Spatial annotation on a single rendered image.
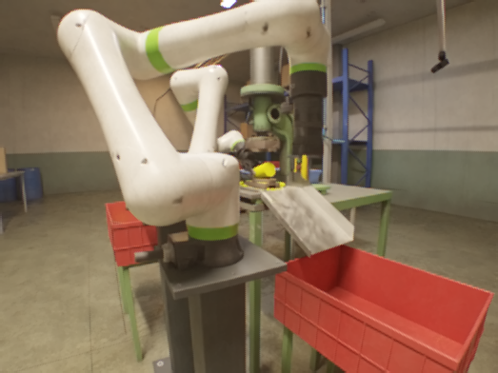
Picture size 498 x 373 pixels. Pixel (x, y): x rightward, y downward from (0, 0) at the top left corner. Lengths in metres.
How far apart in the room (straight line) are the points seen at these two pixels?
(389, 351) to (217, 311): 0.44
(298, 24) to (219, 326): 0.68
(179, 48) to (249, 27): 0.18
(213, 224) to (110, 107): 0.31
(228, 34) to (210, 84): 0.54
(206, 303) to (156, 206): 0.29
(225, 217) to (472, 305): 0.85
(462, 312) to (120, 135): 1.10
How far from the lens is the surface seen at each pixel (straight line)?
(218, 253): 0.57
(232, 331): 0.70
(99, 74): 0.56
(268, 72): 1.25
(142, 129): 0.46
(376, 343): 0.77
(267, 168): 1.19
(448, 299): 1.08
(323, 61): 0.64
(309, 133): 0.61
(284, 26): 0.53
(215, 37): 0.60
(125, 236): 1.34
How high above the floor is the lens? 1.17
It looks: 8 degrees down
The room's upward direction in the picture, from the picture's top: straight up
